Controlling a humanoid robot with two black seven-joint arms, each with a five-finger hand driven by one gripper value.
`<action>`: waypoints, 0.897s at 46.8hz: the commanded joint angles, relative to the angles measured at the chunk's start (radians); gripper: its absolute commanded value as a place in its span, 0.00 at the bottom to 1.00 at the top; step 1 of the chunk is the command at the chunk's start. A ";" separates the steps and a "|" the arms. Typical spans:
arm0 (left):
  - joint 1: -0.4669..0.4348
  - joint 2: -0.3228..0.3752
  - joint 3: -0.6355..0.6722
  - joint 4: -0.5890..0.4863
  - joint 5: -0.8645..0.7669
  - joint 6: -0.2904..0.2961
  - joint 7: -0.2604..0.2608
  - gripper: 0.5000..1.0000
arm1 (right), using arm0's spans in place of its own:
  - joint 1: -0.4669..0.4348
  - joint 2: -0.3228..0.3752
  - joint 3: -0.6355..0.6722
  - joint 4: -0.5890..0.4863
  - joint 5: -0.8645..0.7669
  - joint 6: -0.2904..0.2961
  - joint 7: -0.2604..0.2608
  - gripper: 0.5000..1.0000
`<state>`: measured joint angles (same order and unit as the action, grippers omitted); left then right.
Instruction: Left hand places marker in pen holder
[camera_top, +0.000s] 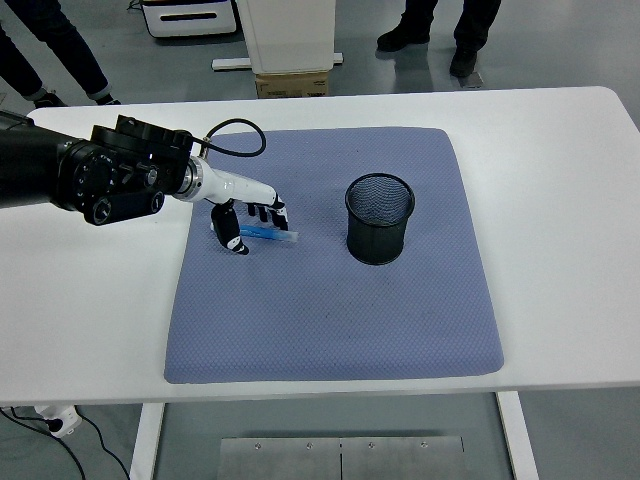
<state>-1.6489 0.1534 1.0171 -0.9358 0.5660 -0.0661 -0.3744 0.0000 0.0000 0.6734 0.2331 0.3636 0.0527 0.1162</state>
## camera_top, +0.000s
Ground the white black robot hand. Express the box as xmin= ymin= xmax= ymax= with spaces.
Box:
xmin=199 ymin=167 xmax=291 ymax=257

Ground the blue marker with clear cap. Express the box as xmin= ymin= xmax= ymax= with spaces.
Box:
xmin=208 ymin=223 xmax=301 ymax=244

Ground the black mesh pen holder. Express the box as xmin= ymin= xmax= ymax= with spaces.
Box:
xmin=344 ymin=172 xmax=417 ymax=266

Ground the cardboard box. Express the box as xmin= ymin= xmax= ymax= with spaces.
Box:
xmin=255 ymin=69 xmax=331 ymax=100

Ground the blue-grey quilted mat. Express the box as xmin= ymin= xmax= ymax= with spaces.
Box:
xmin=163 ymin=127 xmax=506 ymax=385

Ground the white appliance with dark slot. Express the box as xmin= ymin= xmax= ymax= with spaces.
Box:
xmin=139 ymin=0 xmax=239 ymax=39

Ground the person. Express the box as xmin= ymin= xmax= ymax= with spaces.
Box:
xmin=375 ymin=0 xmax=504 ymax=79
xmin=0 ymin=0 xmax=122 ymax=109

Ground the white table leg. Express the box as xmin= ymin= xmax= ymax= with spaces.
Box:
xmin=128 ymin=402 xmax=166 ymax=480
xmin=495 ymin=392 xmax=540 ymax=480

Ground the white power strip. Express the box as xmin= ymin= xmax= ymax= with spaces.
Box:
xmin=33 ymin=403 xmax=82 ymax=439

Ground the white pedestal cabinet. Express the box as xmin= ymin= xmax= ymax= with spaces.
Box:
xmin=212 ymin=0 xmax=346 ymax=76

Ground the black floor cable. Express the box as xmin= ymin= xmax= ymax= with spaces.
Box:
xmin=0 ymin=405 xmax=84 ymax=480
xmin=74 ymin=412 xmax=132 ymax=480

